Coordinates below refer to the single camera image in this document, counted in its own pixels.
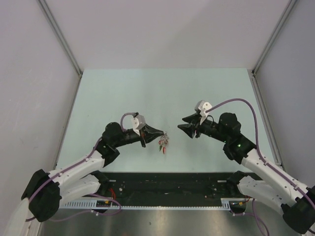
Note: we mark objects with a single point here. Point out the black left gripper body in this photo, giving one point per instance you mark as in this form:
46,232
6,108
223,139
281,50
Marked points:
128,137

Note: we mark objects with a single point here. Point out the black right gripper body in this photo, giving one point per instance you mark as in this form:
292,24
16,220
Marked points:
210,128

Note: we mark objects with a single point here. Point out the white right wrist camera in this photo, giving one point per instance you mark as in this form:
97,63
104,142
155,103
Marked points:
202,108

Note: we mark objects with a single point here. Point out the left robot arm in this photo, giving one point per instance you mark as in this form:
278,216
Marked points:
47,191

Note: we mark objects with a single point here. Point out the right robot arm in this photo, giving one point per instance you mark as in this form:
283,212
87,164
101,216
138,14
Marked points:
289,197

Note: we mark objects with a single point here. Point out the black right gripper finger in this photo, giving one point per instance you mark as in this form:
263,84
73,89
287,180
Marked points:
188,129
191,118

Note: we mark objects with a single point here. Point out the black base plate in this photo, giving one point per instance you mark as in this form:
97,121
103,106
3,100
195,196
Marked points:
157,185

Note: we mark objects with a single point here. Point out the keyring bunch with chain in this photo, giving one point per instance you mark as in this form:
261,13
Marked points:
164,141

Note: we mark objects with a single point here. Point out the white slotted cable duct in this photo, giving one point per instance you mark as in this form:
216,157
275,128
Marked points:
166,202

